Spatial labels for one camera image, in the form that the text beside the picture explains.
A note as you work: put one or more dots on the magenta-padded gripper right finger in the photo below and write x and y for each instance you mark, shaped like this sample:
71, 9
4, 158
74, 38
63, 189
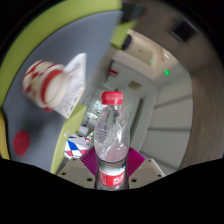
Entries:
146, 172

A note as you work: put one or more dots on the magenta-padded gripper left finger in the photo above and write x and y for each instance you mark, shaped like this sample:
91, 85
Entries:
75, 173

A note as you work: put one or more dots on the clear red-capped water bottle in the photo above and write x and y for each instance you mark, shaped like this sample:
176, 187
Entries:
111, 153

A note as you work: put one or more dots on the white red blue cube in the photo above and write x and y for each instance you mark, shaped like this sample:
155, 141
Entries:
76, 148

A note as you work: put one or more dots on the large lime green ottoman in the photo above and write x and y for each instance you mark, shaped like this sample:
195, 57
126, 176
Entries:
66, 133

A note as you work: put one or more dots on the flat round red coaster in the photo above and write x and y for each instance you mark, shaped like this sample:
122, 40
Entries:
21, 143

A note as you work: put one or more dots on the yellow seat cushion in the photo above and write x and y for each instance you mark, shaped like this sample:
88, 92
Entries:
3, 140

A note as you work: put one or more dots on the colourful printed magazine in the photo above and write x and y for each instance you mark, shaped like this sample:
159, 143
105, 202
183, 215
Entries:
76, 83

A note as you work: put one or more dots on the red and white cup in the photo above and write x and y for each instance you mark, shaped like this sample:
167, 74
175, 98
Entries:
43, 85

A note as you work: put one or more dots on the green exit sign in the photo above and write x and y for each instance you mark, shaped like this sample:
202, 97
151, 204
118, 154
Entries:
166, 72

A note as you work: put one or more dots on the red fire cabinet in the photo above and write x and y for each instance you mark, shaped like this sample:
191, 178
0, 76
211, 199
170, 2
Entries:
112, 72

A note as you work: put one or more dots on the black chair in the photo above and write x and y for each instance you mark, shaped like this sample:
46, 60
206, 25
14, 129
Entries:
126, 41

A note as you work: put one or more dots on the lime green seat cushion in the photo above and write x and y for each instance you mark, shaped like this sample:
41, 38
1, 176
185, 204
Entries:
50, 24

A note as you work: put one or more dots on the black ottoman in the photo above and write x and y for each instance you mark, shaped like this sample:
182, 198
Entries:
133, 12

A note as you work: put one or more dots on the framed wall picture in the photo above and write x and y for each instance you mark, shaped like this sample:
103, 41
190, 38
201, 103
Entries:
134, 85

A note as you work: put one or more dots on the black wall monitor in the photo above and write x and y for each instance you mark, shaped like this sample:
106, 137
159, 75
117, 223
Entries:
184, 30

